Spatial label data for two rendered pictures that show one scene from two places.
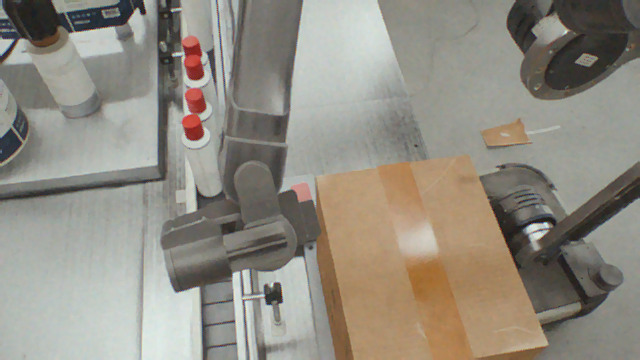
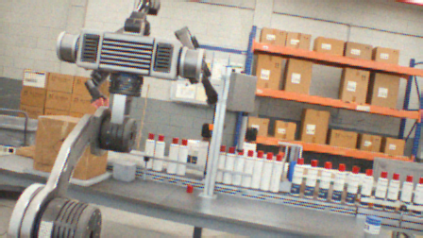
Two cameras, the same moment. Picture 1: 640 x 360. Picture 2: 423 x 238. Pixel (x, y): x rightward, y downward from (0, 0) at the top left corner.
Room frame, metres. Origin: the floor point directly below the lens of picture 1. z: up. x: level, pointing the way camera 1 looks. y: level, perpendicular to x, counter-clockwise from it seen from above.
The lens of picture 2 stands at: (1.55, -1.79, 1.32)
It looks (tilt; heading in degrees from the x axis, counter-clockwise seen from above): 3 degrees down; 108
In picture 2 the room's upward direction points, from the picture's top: 8 degrees clockwise
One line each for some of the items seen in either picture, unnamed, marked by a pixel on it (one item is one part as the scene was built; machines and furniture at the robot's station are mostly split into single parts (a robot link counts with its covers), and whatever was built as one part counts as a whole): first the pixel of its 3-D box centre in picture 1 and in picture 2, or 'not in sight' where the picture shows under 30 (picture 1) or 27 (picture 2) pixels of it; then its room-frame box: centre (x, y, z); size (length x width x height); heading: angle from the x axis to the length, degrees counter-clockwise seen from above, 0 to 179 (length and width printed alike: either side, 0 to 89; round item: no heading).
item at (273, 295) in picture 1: (262, 306); not in sight; (0.35, 0.09, 0.91); 0.07 x 0.03 x 0.16; 97
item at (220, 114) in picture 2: not in sight; (217, 131); (1.03, 0.10, 1.16); 0.04 x 0.04 x 0.67; 7
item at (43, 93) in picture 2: not in sight; (64, 122); (-2.06, 2.84, 0.70); 1.20 x 0.82 x 1.39; 21
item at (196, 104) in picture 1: (203, 131); (159, 152); (0.68, 0.20, 0.98); 0.05 x 0.05 x 0.20
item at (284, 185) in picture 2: not in sight; (286, 166); (1.37, 0.39, 1.01); 0.14 x 0.13 x 0.26; 7
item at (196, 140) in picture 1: (201, 156); (149, 150); (0.62, 0.20, 0.98); 0.05 x 0.05 x 0.20
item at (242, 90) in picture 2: not in sight; (237, 92); (1.08, 0.17, 1.38); 0.17 x 0.10 x 0.19; 62
